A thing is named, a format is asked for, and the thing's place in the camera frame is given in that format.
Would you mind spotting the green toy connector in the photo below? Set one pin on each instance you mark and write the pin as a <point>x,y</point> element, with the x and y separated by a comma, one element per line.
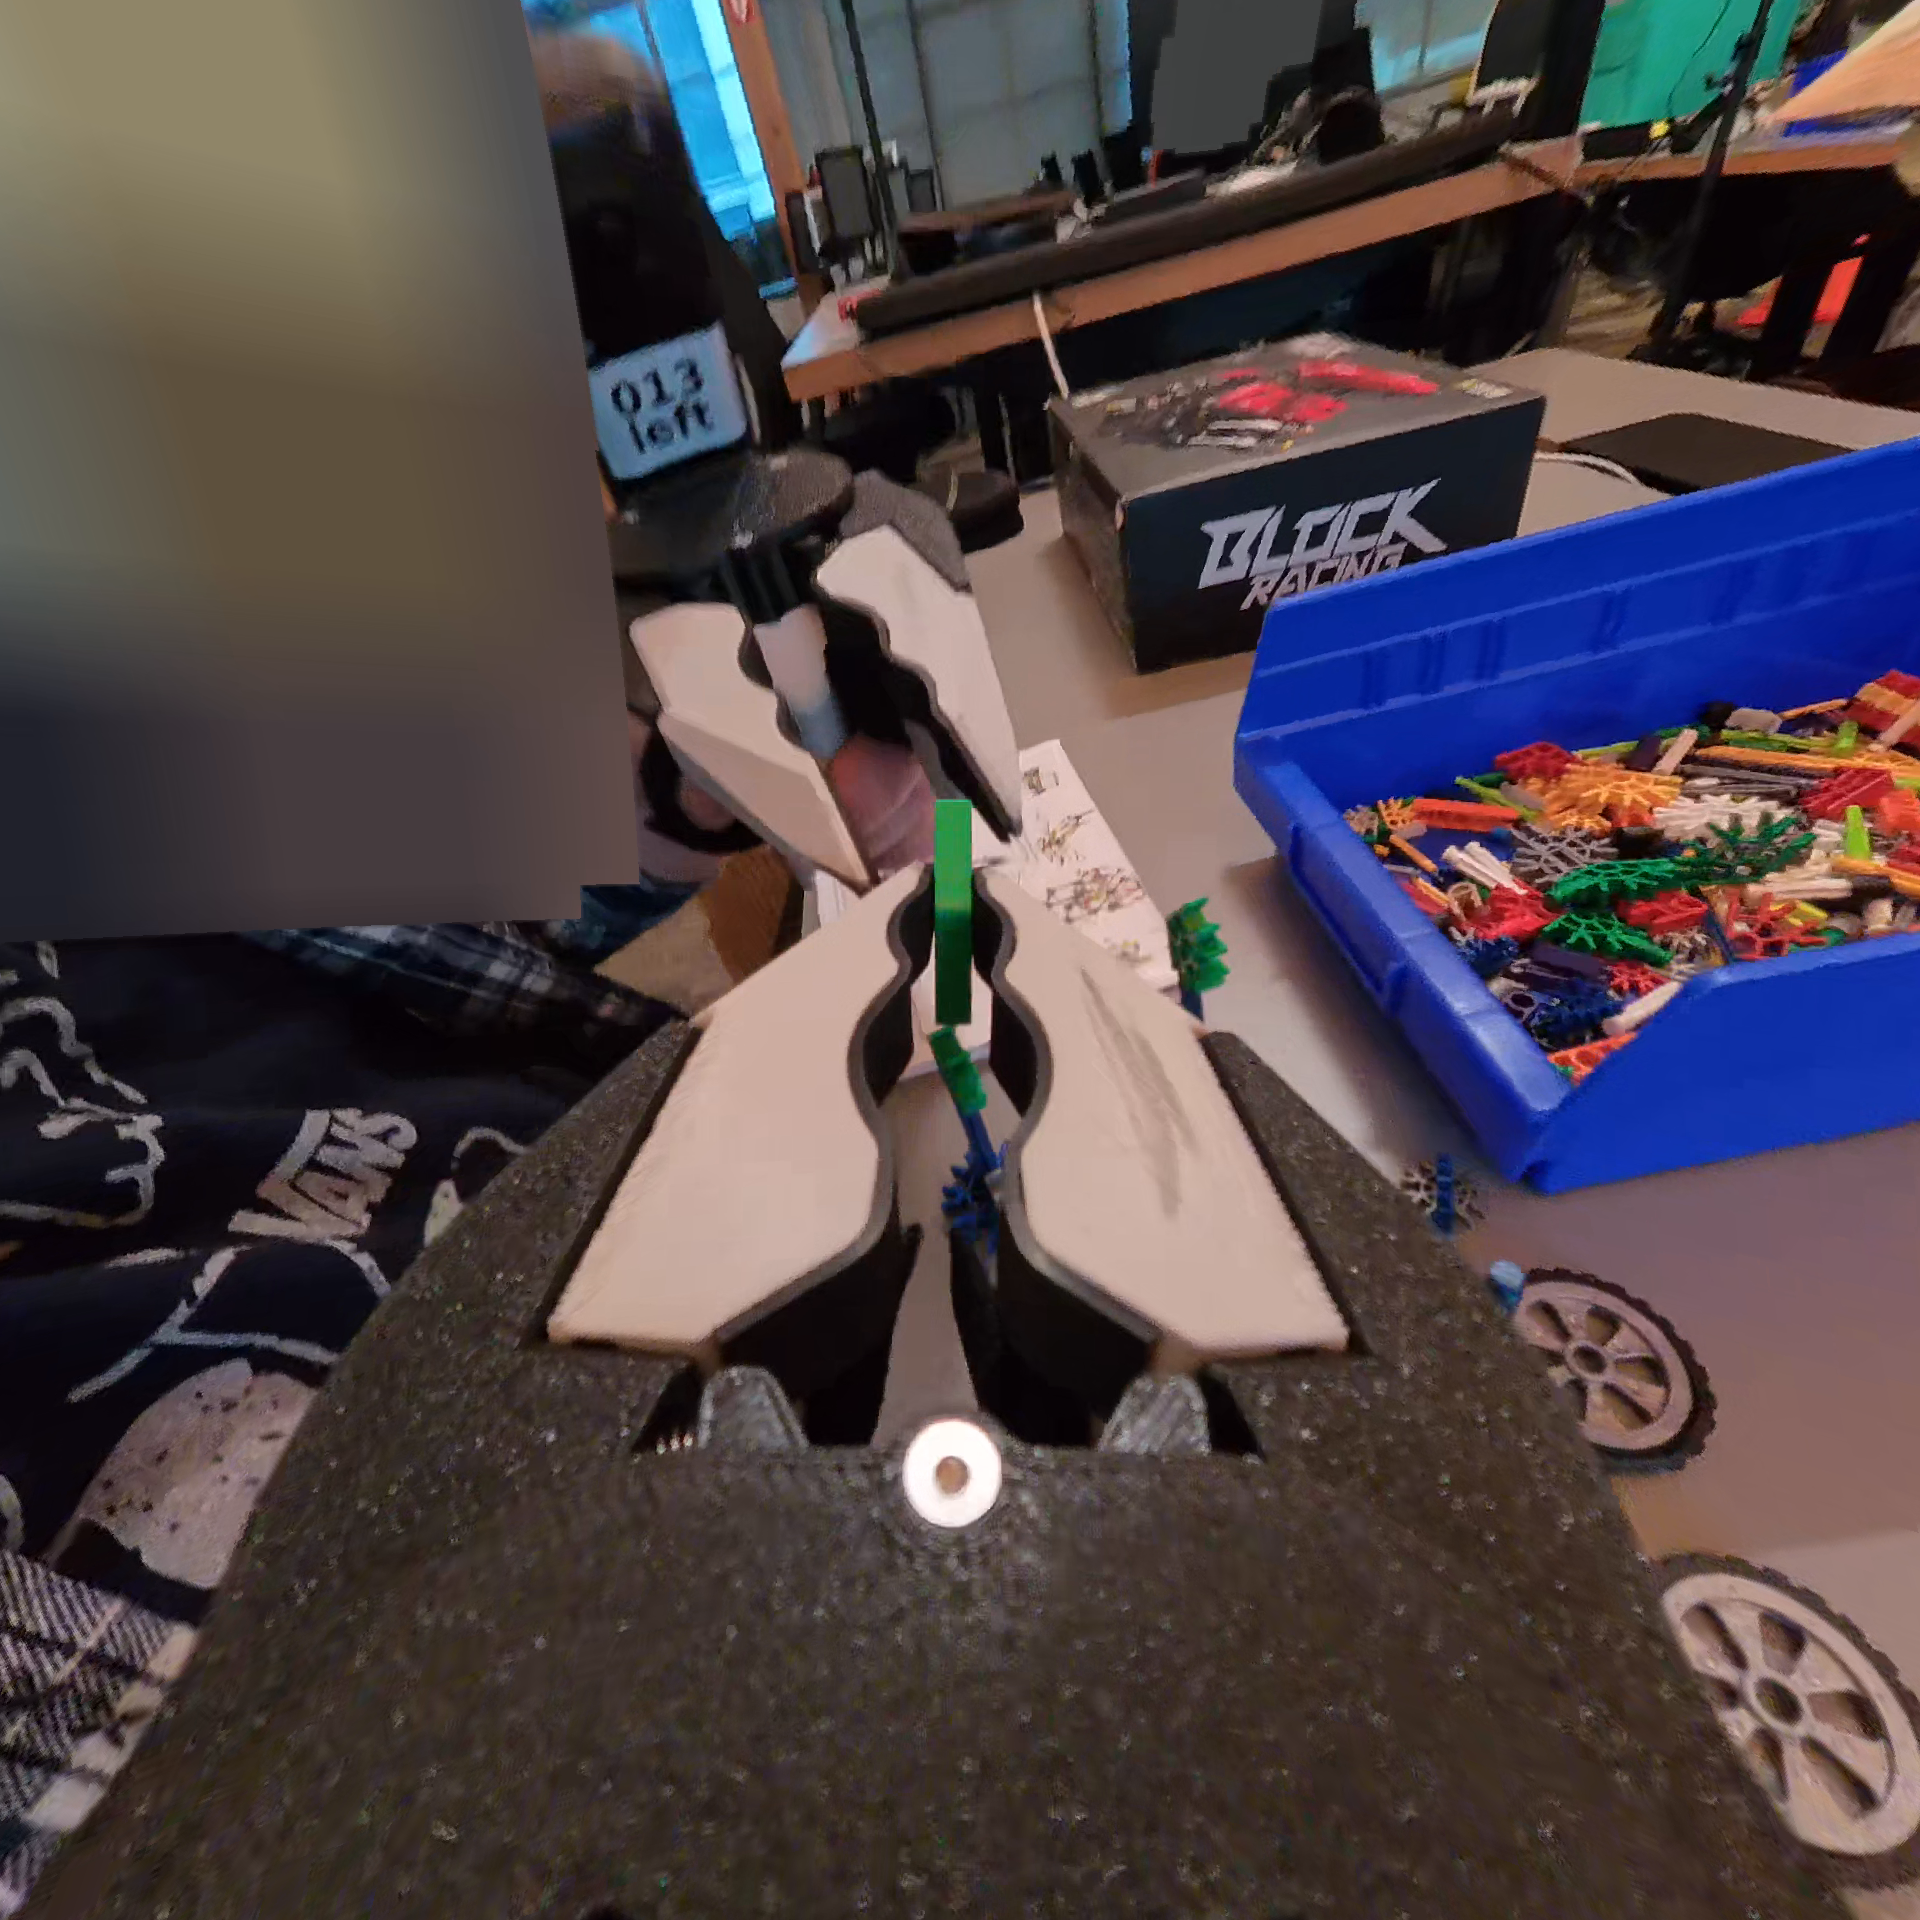
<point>947,897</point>
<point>1202,952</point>

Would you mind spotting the person's left hand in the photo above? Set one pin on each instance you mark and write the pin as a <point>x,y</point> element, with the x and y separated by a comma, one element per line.
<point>884,805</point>

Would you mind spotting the black toy wheel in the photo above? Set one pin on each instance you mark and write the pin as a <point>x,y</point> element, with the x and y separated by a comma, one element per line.
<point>1610,1367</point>
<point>1790,1703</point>

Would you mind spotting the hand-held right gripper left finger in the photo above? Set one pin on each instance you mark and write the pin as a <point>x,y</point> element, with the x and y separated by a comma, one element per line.
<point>751,1158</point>

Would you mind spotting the pile of colourful toy pieces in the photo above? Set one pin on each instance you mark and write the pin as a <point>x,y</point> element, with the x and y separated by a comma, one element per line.
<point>1676,870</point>

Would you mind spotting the long wooden desk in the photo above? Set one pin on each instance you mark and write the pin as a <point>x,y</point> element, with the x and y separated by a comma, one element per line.
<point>1202,270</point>

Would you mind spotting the blue bin with white label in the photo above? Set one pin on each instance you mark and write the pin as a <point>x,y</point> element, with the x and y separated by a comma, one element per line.
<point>1439,650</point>

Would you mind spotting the small blue toy connector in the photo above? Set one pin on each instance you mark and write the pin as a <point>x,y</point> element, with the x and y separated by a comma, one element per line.
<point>1444,1196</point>

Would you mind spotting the black toy box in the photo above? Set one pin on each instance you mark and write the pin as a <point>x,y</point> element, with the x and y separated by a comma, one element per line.
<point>1290,540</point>

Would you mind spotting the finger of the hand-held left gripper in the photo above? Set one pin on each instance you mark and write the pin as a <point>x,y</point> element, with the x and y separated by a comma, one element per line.
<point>933,659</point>
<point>738,719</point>

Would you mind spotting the person's dark printed shirt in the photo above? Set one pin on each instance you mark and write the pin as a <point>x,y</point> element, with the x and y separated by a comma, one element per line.
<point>240,1266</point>

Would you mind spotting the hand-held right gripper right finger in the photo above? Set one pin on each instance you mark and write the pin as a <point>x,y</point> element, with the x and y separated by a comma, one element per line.
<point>1154,1158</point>

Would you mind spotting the black flat pad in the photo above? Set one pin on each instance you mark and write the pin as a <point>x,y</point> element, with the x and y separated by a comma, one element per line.
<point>1694,447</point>

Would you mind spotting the blue yellow toy rod frame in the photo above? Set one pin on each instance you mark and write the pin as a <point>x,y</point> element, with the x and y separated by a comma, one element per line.
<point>971,1204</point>

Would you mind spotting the toy instruction sheet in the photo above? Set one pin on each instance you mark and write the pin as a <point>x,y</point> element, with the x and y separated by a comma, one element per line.
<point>1073,870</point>

